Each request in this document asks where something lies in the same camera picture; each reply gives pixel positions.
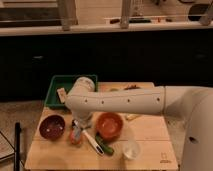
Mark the white cup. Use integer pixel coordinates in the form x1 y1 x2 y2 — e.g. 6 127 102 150
122 140 141 160

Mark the green cucumber toy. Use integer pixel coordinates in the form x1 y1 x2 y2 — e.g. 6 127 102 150
95 133 114 156

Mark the orange bowl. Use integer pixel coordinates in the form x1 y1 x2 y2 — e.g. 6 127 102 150
95 112 123 141

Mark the black pole stand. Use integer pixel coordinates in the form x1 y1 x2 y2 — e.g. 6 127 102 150
14 122 21 171

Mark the tan wooden block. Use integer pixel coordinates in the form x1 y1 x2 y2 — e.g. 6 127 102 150
57 88 67 103

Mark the dark purple bowl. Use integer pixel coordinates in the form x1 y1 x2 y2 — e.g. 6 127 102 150
39 115 65 141

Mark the brown grape bunch toy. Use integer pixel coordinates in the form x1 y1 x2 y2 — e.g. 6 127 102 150
124 85 141 90

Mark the green plastic tray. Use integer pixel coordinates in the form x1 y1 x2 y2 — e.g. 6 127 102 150
44 74 99 110

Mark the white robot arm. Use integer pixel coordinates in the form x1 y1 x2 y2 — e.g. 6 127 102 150
65 77 213 171

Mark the orange fruit toy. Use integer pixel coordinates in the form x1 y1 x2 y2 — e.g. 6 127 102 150
69 130 83 145

